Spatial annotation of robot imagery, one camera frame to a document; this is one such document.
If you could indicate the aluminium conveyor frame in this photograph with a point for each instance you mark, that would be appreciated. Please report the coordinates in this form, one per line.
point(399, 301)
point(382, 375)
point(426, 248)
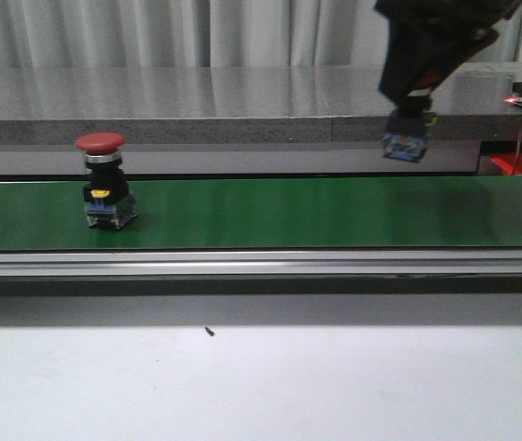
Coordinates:
point(262, 288)

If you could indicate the white curtain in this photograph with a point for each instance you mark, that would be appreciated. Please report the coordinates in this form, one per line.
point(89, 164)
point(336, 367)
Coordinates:
point(35, 34)

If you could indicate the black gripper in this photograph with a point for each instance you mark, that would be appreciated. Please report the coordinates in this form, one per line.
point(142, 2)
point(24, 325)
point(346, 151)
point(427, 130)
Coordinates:
point(407, 67)

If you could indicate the red mushroom push button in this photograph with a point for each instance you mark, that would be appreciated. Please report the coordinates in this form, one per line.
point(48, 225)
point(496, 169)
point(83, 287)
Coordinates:
point(109, 203)
point(406, 131)

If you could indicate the grey stone counter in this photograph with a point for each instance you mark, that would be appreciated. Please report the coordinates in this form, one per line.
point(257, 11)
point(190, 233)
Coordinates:
point(244, 120)

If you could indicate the green conveyor belt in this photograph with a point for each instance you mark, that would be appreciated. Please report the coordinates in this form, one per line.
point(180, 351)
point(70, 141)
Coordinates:
point(337, 212)

